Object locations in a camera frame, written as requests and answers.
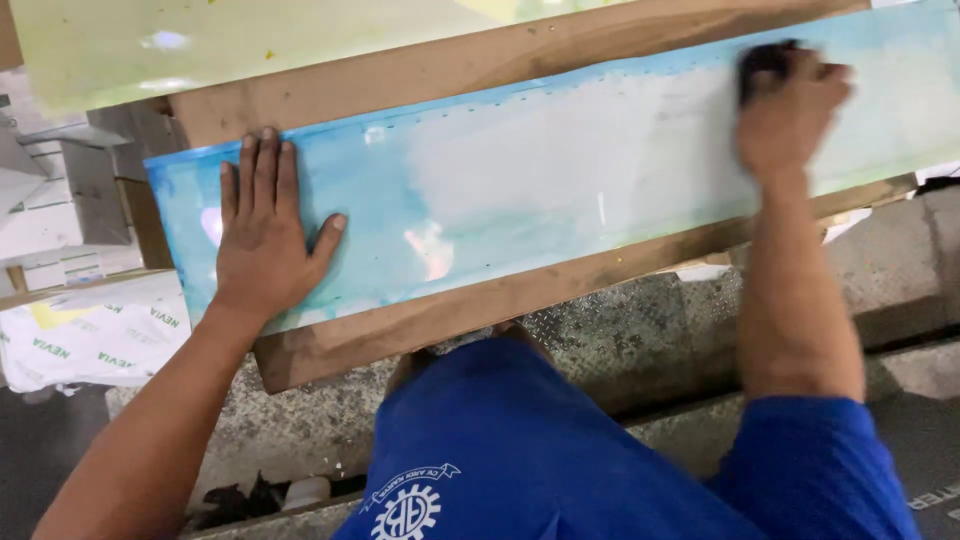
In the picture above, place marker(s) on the person's right fingers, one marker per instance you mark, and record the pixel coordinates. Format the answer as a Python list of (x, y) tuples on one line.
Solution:
[(821, 79)]

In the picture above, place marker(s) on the long wooden board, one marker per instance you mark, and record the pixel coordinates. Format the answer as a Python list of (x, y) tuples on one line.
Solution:
[(465, 315)]

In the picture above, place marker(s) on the black rags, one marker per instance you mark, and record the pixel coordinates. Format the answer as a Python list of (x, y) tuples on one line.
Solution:
[(232, 502)]

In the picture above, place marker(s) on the white wrapped paper package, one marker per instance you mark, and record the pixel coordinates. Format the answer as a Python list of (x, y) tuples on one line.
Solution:
[(97, 337)]

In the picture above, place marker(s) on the yellow-green glossy sheet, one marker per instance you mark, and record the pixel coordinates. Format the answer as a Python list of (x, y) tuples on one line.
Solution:
[(225, 45)]

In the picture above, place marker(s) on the white plastic bottle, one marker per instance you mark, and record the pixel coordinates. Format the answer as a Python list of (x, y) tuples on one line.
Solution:
[(306, 492)]

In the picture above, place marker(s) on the person's left hand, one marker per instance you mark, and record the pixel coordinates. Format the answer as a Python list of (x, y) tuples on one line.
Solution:
[(259, 251)]

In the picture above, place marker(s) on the blue-tinted printing plate sheet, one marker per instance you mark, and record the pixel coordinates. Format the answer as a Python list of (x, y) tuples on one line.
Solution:
[(540, 165)]

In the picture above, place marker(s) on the dark cleaning sponge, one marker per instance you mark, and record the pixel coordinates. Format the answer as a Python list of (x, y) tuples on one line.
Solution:
[(761, 67)]

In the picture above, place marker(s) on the stack of white cartons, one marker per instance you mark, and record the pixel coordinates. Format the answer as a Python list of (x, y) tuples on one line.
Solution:
[(52, 202)]

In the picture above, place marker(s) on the white paper scrap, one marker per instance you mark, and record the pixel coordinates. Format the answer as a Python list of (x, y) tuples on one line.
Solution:
[(846, 225), (701, 271)]

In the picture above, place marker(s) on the blue shirt with white emblem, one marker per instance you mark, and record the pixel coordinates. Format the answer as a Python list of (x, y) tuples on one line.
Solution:
[(540, 457)]

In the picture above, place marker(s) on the person's right hand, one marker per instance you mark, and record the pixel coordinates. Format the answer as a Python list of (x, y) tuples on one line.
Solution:
[(784, 127)]

